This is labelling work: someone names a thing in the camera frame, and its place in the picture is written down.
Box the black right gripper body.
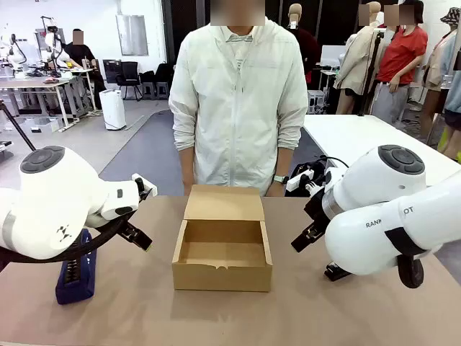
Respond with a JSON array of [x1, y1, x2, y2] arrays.
[[304, 186, 331, 234]]

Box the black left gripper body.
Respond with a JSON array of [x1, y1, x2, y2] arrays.
[[115, 220, 140, 241]]

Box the dark blue Campus pencil case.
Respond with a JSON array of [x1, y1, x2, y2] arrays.
[[55, 228, 98, 306]]

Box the person's left forearm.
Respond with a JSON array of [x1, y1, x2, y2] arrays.
[[276, 146, 295, 177]]

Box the person's right forearm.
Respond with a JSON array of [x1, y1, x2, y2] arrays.
[[178, 148, 197, 179]]

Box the brown cardboard box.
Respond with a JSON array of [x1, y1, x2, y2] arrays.
[[171, 184, 274, 293]]

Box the person's left hand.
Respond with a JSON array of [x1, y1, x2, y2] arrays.
[[265, 181, 286, 198]]

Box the person's right hand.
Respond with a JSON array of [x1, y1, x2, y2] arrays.
[[182, 175, 196, 198]]

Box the black stapler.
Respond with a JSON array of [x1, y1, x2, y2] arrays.
[[323, 262, 356, 283]]

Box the white side table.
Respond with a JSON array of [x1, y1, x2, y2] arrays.
[[303, 114, 461, 188]]

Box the white air purifier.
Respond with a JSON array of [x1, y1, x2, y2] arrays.
[[98, 89, 127, 131]]

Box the person in white jacket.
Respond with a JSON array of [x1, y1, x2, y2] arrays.
[[168, 0, 309, 198]]

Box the black light stand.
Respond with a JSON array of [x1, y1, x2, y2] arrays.
[[357, 31, 383, 117]]

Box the black office chair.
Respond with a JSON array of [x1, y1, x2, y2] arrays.
[[115, 61, 143, 102]]

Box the mannequin in beige coat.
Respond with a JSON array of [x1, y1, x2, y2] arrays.
[[333, 1, 385, 115]]

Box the mannequin in dark red top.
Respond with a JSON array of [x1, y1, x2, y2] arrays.
[[287, 3, 322, 86]]

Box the person in red shirt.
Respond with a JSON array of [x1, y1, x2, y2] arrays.
[[370, 0, 429, 127]]

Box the long white workbench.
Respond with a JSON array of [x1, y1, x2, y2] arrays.
[[0, 74, 95, 133]]

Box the person in black shirt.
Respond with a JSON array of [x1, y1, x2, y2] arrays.
[[63, 29, 108, 109]]

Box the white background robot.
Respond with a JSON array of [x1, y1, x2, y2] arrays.
[[35, 15, 71, 79]]

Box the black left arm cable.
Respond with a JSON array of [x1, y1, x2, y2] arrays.
[[0, 201, 145, 266]]

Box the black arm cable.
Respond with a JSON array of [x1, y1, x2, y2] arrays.
[[384, 226, 439, 289], [0, 201, 145, 266]]

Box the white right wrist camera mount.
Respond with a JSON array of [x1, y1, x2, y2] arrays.
[[286, 171, 326, 198]]

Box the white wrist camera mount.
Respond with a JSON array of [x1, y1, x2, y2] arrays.
[[131, 173, 158, 203], [286, 171, 326, 198]]

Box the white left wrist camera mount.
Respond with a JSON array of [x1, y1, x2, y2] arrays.
[[131, 173, 158, 203]]

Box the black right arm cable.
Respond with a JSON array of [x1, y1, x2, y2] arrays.
[[384, 226, 439, 289]]

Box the black camera tripod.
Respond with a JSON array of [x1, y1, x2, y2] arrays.
[[0, 99, 37, 152]]

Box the grey wall panel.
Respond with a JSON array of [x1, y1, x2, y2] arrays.
[[115, 14, 149, 57]]

